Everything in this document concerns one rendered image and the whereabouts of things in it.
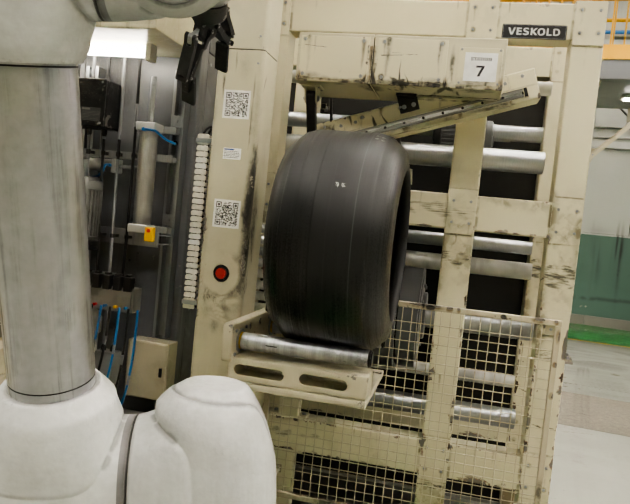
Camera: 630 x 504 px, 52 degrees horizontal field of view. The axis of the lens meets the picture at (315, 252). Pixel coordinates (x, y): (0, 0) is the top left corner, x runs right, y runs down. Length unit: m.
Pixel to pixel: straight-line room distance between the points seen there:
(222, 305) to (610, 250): 9.45
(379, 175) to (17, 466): 0.99
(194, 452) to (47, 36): 0.48
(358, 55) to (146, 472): 1.44
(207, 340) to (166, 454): 0.98
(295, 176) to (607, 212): 9.61
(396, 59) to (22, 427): 1.48
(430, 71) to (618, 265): 9.12
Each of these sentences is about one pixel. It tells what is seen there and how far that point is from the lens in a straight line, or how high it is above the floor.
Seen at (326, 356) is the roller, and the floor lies 0.90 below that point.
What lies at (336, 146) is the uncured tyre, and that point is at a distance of 1.58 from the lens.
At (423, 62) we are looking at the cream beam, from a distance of 1.95.
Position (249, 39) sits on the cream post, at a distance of 1.79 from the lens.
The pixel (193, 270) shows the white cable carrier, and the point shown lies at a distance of 1.79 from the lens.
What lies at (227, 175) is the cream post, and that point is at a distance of 1.74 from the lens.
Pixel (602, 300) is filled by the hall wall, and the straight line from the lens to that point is 10.90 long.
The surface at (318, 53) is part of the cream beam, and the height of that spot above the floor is 1.72.
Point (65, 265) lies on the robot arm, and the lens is 0.76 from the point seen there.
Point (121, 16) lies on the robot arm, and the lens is 0.72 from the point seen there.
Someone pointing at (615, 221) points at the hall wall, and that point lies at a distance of 10.95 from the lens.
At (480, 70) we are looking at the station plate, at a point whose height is 1.69.
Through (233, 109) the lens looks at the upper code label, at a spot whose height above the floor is 1.50.
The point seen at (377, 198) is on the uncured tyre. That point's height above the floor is 1.29.
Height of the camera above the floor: 1.23
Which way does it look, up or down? 3 degrees down
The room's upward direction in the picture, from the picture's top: 6 degrees clockwise
